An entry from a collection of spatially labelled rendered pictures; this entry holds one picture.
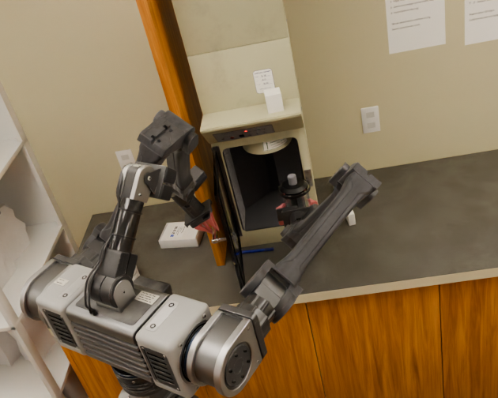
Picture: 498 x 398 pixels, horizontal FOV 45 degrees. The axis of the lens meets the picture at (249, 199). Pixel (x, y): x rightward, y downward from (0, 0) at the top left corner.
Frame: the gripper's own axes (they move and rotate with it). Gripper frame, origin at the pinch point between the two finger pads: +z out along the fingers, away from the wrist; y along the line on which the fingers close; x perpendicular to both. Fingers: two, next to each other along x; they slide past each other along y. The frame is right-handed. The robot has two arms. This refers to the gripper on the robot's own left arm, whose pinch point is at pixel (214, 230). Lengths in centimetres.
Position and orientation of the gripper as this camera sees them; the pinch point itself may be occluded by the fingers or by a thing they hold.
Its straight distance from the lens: 195.2
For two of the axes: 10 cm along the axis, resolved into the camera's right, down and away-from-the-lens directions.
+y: -8.1, 5.1, 2.7
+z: 5.8, 6.6, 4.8
